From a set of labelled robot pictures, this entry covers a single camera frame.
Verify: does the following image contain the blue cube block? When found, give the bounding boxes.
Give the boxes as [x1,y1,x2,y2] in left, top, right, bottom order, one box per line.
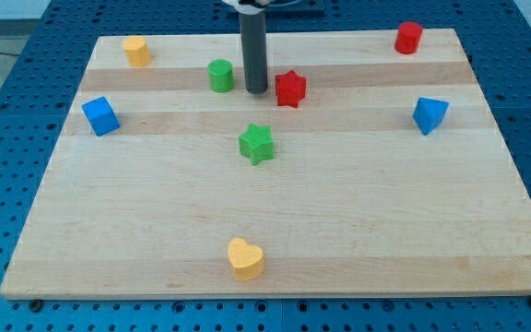
[81,97,120,136]

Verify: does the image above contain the yellow heart block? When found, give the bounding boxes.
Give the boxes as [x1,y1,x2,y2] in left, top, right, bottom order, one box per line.
[227,237,265,281]

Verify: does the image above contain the red cylinder block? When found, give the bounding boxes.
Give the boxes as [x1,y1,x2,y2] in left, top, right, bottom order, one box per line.
[395,21,423,54]

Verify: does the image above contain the green star block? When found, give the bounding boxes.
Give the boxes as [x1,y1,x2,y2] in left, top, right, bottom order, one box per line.
[239,124,274,166]

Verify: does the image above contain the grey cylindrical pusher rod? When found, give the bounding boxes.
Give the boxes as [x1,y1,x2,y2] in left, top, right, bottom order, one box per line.
[239,11,268,95]

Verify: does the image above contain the green cylinder block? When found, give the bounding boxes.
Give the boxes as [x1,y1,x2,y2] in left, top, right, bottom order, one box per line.
[207,59,234,93]

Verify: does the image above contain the yellow hexagon block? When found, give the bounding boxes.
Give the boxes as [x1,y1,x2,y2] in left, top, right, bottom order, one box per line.
[123,36,152,67]

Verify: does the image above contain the blue triangle block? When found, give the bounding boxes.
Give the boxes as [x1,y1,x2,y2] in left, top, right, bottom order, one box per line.
[412,97,449,136]

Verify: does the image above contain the light wooden board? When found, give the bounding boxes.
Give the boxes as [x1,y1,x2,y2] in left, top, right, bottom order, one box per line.
[0,29,531,300]

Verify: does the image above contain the red star block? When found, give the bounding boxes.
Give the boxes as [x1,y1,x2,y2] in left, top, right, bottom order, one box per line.
[275,70,307,108]

